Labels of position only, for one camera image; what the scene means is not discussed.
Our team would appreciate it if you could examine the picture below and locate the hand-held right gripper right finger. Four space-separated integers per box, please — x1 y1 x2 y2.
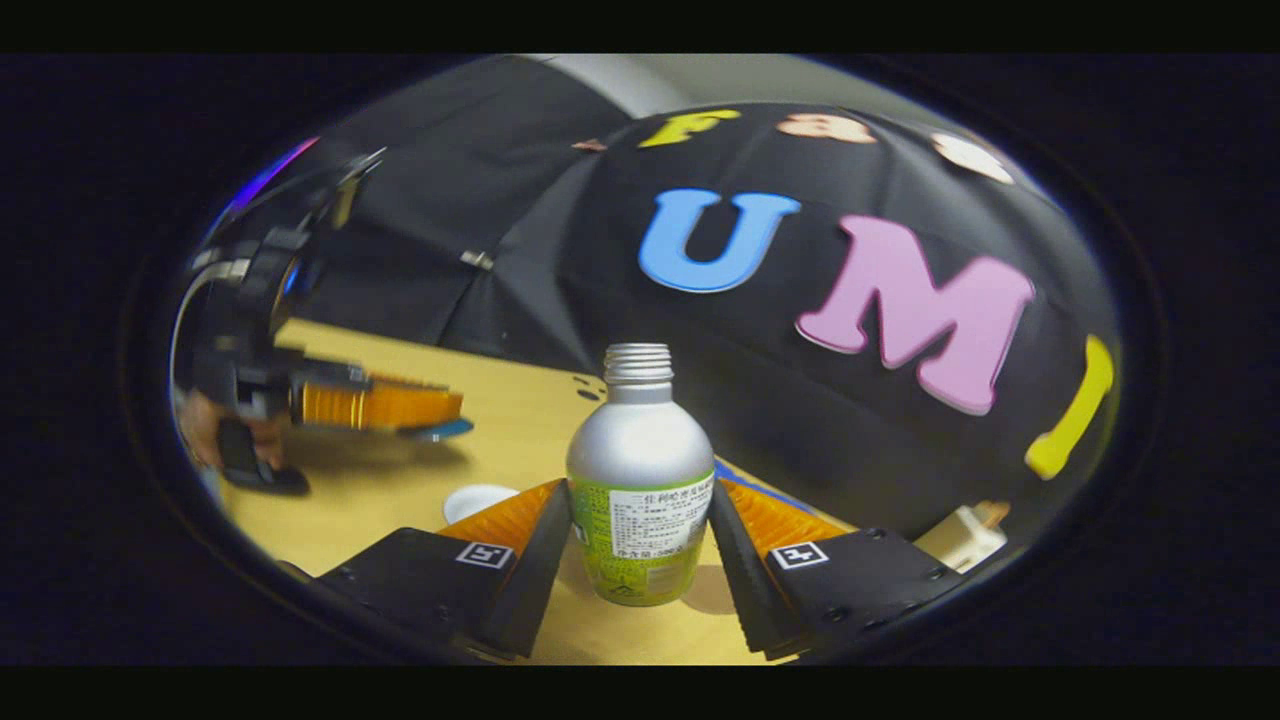
706 478 966 661

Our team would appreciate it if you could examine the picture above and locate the blue towel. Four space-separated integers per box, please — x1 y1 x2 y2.
713 460 816 517

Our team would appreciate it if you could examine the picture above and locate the white toaster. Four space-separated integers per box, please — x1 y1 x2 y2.
915 505 1008 573

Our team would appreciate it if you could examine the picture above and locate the black backdrop cloth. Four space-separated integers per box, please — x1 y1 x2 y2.
200 55 1121 541

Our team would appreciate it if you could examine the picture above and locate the teal teacup lid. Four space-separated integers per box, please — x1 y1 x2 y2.
398 417 475 444

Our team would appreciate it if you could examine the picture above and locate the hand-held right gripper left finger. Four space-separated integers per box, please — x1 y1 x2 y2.
315 478 573 661

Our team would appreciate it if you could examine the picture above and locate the silver green water bottle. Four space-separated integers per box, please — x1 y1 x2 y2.
566 343 717 608

